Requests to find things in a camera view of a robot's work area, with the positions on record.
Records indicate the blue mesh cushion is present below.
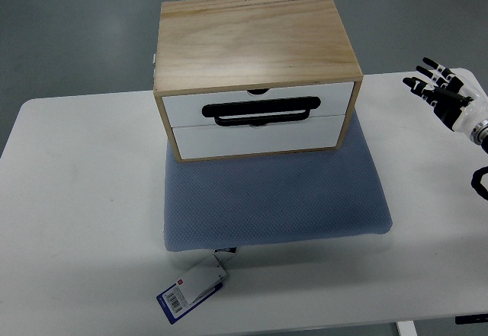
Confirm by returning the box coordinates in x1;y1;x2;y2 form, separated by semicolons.
163;117;393;252

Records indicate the black drawer handle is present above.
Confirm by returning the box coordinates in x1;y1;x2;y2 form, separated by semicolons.
201;96;321;127

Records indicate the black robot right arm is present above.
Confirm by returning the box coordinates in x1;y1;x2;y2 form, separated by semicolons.
470;120;487;200

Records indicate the black table control panel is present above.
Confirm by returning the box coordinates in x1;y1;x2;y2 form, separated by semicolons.
455;313;488;325

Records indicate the wooden drawer cabinet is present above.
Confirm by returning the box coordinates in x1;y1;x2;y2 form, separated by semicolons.
153;0;363;162

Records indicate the white blue product tag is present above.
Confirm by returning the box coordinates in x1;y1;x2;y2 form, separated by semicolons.
156;254;228;325

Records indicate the white table leg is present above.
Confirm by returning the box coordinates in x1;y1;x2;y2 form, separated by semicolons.
396;321;418;336

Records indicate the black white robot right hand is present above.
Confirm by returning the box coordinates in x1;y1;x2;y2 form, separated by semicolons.
403;57;487;142

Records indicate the white drawer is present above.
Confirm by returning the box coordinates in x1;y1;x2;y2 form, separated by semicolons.
162;82;355;127
173;115;344;159

